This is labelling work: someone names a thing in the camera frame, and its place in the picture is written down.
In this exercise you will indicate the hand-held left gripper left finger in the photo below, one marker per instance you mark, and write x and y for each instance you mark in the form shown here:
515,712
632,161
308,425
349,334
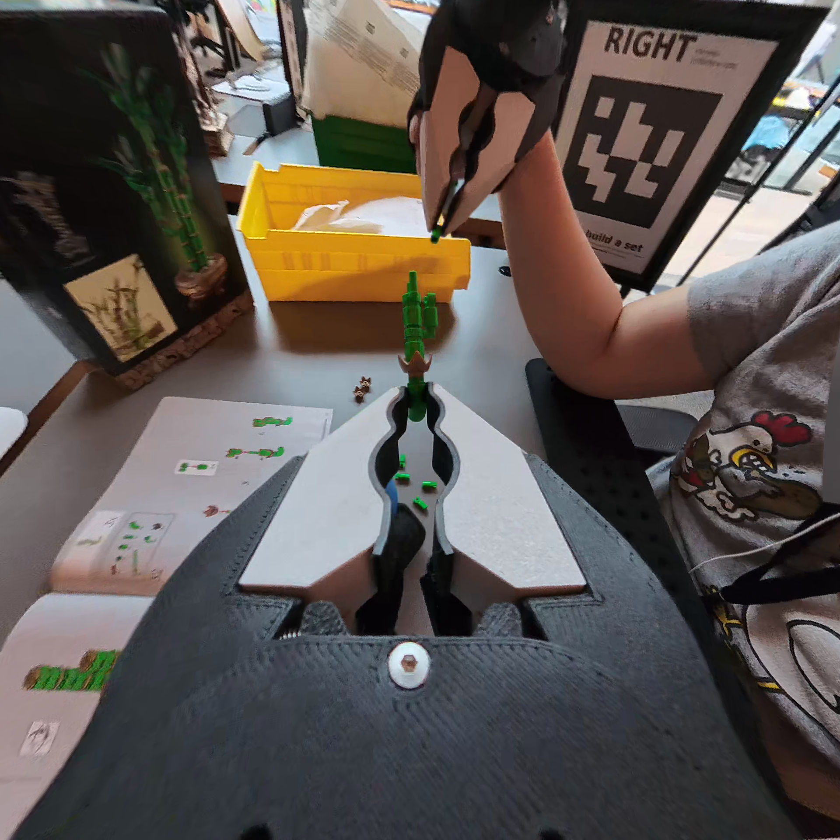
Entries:
315,525

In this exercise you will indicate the person in grey shirt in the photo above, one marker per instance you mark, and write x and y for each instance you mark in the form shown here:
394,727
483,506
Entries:
754,328

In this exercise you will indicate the thin green lego bar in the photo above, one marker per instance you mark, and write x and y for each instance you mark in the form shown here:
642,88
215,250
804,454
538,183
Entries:
436,235

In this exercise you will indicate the brown lego tree model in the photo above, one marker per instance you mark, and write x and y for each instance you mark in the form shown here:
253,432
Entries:
213,131

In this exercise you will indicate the person's right forearm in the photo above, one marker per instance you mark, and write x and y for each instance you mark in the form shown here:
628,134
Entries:
558,262

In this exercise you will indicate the black rounded object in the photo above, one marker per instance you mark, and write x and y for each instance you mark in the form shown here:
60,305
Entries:
403,544

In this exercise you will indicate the lego instruction booklet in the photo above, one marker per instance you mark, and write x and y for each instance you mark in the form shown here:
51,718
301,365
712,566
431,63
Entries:
197,499

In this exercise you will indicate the green lego pieces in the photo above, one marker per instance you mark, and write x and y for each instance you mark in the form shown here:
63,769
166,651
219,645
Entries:
400,477

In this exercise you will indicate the green lego bamboo stem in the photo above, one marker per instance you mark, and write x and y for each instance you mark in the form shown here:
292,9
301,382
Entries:
415,321

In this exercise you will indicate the white stand base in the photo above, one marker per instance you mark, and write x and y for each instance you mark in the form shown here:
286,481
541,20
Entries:
10,430

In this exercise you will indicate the white paper bag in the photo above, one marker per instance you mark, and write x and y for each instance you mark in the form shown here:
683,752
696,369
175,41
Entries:
367,59

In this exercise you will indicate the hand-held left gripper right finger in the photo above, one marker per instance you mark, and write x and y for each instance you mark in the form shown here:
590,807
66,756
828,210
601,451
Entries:
505,525

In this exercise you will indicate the black framed marker sign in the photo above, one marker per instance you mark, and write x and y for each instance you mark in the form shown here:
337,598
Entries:
656,131

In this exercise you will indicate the person's right hand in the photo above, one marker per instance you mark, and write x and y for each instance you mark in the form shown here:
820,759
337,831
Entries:
415,134

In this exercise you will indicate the blue masking tape roll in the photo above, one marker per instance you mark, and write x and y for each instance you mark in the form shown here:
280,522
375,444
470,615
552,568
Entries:
391,499

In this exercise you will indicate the green plastic bin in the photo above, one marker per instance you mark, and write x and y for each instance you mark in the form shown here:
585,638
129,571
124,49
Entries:
361,148

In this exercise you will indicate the black lego set box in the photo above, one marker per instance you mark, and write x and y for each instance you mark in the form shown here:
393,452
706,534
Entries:
98,164

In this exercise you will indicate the crumpled white plastic bag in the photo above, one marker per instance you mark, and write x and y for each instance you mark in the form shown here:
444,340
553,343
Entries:
367,216

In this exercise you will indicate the yellow plastic bin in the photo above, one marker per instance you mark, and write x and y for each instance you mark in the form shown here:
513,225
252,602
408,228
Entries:
354,262

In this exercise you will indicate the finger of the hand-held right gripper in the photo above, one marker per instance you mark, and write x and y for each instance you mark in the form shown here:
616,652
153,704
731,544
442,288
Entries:
505,131
441,118

